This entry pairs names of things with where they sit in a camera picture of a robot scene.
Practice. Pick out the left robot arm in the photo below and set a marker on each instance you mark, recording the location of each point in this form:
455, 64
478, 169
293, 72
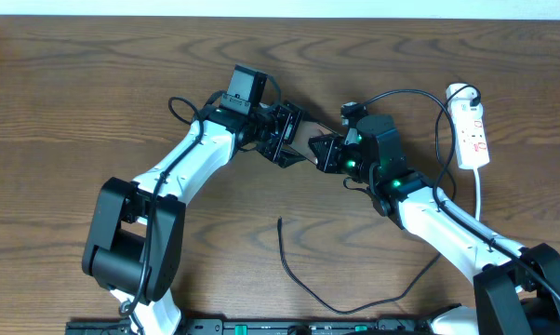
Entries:
133, 246

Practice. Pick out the white power strip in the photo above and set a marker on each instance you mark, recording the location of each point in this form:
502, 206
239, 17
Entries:
466, 112

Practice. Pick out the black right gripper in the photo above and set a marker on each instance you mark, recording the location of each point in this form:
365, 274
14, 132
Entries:
326, 161

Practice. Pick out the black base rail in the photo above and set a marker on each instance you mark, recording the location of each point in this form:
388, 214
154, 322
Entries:
244, 327

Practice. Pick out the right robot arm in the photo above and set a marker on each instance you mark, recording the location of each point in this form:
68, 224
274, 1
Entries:
516, 289

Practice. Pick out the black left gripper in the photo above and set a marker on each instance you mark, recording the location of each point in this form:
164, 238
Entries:
291, 114

